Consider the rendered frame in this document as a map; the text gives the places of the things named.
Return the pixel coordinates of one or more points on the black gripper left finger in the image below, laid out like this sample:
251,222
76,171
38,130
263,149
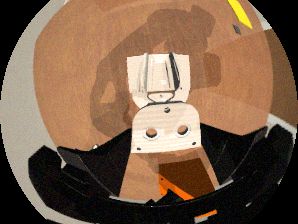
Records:
106,164

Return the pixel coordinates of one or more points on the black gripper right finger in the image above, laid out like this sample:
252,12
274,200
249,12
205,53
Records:
226,151

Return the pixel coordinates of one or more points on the yellow flat plate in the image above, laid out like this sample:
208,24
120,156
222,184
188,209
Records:
239,12

